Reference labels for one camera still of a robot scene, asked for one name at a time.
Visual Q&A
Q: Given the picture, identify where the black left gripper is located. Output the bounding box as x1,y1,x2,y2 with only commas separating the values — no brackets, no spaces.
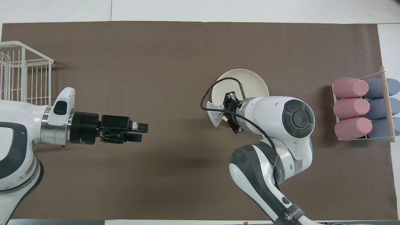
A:
69,112,149,145

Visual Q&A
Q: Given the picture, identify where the brown table mat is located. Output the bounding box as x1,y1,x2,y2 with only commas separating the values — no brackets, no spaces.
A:
0,21,399,221

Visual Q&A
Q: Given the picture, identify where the white cup rack wooden handle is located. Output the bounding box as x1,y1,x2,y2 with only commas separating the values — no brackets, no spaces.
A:
332,66,397,143

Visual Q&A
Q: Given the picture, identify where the blue plastic cup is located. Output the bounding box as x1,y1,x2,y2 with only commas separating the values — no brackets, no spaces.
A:
369,117,400,142
367,98,400,121
364,78,400,100

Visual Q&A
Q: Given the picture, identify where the pink plastic cup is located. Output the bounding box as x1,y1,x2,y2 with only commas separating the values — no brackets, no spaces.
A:
333,98,371,120
334,117,373,141
332,77,369,98

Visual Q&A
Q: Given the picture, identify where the white wire dish rack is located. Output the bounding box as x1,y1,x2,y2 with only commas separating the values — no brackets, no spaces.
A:
0,41,54,106

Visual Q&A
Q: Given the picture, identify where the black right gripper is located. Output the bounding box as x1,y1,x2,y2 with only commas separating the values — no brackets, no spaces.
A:
223,91,243,134

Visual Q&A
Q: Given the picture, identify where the cream round plate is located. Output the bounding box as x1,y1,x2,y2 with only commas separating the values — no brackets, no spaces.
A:
212,69,270,108

